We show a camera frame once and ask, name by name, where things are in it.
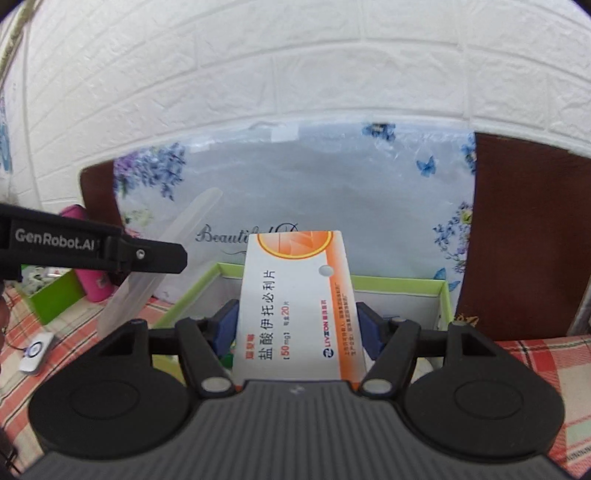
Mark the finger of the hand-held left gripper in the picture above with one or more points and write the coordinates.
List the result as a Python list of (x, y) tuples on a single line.
[(152, 257)]

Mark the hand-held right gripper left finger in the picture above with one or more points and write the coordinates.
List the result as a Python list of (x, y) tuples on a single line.
[(226, 327)]

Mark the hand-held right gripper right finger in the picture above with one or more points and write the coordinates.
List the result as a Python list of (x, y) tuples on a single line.
[(369, 330)]

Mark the light green cardboard box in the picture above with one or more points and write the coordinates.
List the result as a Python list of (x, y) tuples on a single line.
[(397, 309)]

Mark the translucent plastic tube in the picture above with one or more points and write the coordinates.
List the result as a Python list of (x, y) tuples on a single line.
[(194, 217)]

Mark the orange white medicine box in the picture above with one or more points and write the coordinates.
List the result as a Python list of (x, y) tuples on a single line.
[(295, 300)]

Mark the assorted small trinkets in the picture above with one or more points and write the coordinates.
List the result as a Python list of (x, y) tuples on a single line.
[(39, 277)]

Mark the dark green cardboard box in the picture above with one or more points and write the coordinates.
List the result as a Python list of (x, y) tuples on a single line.
[(55, 297)]

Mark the pink thermos bottle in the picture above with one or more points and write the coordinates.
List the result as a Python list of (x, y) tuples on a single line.
[(94, 286)]

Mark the white portable router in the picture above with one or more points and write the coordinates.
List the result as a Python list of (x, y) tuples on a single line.
[(34, 355)]

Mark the floral plastic bag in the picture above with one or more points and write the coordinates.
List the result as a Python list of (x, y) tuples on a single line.
[(323, 194)]

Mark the plaid tablecloth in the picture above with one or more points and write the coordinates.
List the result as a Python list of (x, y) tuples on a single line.
[(545, 355)]

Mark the brown wooden board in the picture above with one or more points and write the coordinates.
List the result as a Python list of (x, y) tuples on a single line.
[(521, 230)]

